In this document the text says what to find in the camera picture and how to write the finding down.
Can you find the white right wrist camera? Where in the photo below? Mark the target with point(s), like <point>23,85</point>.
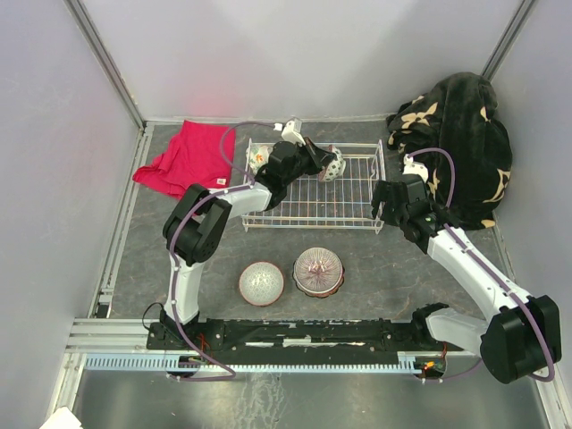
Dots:
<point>412,167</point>

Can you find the purple striped bowl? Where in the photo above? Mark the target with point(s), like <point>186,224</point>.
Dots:
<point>318,268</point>

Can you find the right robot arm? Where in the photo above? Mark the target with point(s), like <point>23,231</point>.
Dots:
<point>519,334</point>

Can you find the white wire dish rack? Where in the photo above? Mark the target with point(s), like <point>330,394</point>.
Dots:
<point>344,203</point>

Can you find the grey hexagon pattern bowl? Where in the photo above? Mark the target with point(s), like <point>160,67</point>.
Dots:
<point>261,284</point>

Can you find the red rimmed bowl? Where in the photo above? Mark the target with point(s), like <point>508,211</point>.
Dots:
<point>335,168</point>

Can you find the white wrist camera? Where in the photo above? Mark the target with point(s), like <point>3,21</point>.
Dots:
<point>291,131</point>
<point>412,167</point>

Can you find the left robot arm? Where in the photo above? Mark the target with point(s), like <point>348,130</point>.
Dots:
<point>195,227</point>

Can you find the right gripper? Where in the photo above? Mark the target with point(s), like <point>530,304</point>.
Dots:
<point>382,192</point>

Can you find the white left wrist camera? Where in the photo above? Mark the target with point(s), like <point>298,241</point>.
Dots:
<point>291,131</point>

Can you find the floral orange green bowl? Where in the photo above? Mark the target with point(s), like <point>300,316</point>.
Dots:
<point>257,157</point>

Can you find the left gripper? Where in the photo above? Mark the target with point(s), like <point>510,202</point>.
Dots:
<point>323,156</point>

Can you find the white paper corner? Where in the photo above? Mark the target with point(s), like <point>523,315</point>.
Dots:
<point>62,418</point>

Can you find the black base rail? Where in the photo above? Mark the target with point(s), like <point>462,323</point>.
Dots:
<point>290,343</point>

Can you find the red folded t-shirt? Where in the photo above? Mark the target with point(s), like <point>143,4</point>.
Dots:
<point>198,153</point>

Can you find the black floral blanket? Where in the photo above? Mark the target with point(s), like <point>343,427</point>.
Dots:
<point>453,131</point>

